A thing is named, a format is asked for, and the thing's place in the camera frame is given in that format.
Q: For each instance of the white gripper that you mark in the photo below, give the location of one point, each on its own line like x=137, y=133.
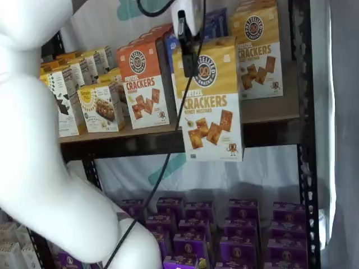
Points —
x=193, y=16

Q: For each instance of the yellow white pretzel crackers box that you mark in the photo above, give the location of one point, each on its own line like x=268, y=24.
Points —
x=213, y=112
x=261, y=64

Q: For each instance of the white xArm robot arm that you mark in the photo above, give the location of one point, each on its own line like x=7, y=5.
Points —
x=42, y=168

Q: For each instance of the orange white pretzel crackers box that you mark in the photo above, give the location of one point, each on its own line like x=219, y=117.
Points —
x=160, y=28
x=146, y=39
x=143, y=92

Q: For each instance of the Simple Mills almond bars box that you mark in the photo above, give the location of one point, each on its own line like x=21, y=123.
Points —
x=108, y=79
x=98, y=112
x=113, y=72

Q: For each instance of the Simple Mills sweet thins box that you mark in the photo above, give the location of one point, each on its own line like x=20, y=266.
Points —
x=78, y=75
x=91, y=67
x=108, y=57
x=68, y=112

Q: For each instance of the wooden shelf board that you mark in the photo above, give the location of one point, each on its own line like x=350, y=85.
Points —
x=157, y=131

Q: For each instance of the purple Annie's snack box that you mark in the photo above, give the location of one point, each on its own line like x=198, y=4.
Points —
x=197, y=210
x=286, y=250
x=284, y=266
x=241, y=228
x=182, y=263
x=133, y=207
x=74, y=262
x=158, y=224
x=169, y=206
x=289, y=211
x=193, y=227
x=164, y=243
x=238, y=265
x=239, y=249
x=287, y=231
x=242, y=208
x=190, y=245

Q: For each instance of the white patterned box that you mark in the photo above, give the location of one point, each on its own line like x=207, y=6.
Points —
x=30, y=257
x=23, y=234
x=11, y=256
x=7, y=232

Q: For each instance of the white backdrop with teal logo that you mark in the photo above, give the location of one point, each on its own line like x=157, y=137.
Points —
x=224, y=173

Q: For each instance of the black metal shelf frame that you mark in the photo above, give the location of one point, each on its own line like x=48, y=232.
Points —
x=269, y=131

